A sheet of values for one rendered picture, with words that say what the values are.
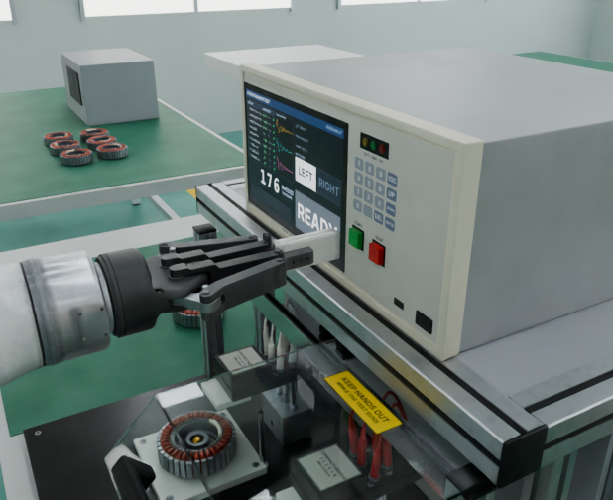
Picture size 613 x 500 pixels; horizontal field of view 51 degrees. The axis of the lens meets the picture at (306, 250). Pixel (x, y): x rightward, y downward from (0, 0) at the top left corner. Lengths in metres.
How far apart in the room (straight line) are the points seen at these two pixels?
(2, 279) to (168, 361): 0.75
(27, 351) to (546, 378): 0.43
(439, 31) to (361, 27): 0.93
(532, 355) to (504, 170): 0.18
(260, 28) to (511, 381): 5.30
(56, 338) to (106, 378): 0.71
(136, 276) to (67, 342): 0.08
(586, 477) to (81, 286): 0.50
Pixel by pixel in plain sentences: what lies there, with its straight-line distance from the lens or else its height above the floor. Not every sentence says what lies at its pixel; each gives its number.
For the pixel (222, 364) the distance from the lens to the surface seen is 0.94.
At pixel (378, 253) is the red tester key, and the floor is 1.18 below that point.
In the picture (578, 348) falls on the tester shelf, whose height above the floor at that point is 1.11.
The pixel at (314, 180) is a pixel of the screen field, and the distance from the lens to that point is 0.74.
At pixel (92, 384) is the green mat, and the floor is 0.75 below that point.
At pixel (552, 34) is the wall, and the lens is 7.97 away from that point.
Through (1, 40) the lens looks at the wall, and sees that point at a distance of 5.25.
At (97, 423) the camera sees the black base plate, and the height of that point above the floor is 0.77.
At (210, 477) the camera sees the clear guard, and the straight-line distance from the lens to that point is 0.57.
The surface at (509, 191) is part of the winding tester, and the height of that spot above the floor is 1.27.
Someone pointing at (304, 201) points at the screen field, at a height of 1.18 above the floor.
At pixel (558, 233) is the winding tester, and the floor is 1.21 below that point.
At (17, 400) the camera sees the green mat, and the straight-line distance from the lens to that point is 1.25.
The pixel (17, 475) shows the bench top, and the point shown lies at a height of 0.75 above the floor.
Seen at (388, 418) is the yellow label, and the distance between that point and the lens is 0.62.
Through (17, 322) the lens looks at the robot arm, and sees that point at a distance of 0.54.
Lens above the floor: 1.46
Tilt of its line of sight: 25 degrees down
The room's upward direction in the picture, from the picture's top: straight up
